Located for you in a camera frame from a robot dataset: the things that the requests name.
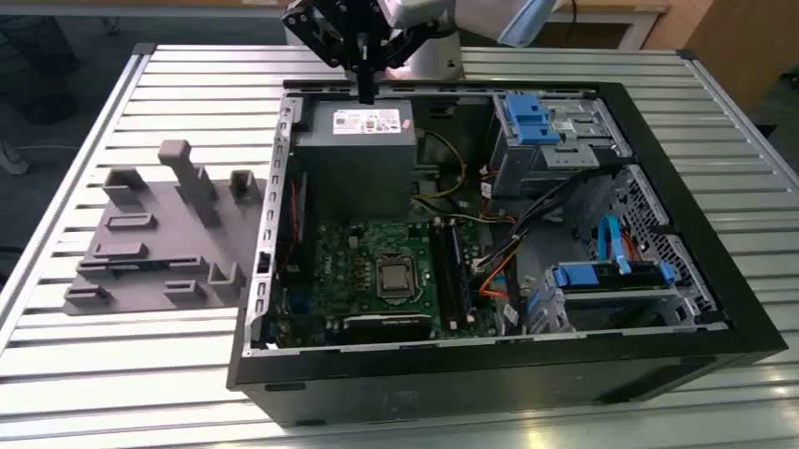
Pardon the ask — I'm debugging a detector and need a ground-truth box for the black cable bundle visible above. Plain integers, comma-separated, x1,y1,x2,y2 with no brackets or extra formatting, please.
474,163,626,272

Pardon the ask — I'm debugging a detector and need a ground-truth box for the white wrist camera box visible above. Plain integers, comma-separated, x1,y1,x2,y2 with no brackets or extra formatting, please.
378,0,439,28

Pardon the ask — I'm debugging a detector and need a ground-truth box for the black mesh bin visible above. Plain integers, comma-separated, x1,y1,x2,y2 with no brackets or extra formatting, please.
0,13,83,126

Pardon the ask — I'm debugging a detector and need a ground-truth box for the silver CPU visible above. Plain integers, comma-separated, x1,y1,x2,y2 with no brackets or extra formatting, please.
378,261,418,294

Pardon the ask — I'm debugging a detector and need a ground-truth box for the black graphics card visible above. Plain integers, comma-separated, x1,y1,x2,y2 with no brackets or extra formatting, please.
327,313,437,345

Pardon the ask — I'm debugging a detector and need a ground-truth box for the yellow wire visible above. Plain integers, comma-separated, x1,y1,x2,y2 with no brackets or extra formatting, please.
415,130,470,200

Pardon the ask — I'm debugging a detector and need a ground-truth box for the grey power supply unit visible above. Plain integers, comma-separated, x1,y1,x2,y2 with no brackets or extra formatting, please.
293,100,419,221

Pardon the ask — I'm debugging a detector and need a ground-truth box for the black open PC case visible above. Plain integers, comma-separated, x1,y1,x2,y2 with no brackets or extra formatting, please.
225,78,790,427

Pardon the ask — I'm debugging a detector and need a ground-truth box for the wooden cabinet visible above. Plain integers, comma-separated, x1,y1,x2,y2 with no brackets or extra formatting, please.
642,0,799,116

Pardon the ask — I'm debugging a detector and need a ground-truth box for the orange wire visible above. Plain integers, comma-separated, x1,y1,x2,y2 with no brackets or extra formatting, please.
478,268,519,298

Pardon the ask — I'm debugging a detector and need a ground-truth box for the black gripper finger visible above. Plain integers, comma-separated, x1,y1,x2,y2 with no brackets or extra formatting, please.
281,0,370,105
367,27,433,105

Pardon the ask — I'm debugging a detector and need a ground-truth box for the grey parts rack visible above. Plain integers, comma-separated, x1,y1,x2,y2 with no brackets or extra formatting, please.
62,138,267,317

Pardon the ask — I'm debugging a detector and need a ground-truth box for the blue drive carrier latch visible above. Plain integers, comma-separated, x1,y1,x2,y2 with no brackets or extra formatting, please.
506,93,567,147

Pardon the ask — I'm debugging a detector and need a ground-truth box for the hard disk in blue carrier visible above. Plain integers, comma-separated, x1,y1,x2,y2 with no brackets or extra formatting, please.
549,261,675,294

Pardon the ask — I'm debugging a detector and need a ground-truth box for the white stand foot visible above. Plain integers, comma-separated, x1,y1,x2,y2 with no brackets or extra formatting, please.
0,135,31,178

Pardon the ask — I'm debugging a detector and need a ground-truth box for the silver disk bay cage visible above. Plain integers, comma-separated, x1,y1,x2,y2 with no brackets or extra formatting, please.
517,261,713,336

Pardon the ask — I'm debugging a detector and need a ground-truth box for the silver drive cage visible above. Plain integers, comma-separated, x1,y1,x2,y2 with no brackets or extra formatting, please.
490,93,633,197

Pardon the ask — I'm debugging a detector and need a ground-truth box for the green motherboard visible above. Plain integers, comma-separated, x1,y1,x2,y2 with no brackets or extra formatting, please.
274,217,501,347

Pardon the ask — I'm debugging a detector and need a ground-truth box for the CPU socket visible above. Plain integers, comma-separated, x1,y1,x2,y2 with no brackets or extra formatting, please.
373,252,421,306

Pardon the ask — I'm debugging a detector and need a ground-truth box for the blue flat data cable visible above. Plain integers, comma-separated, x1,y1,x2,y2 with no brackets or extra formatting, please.
597,214,633,275

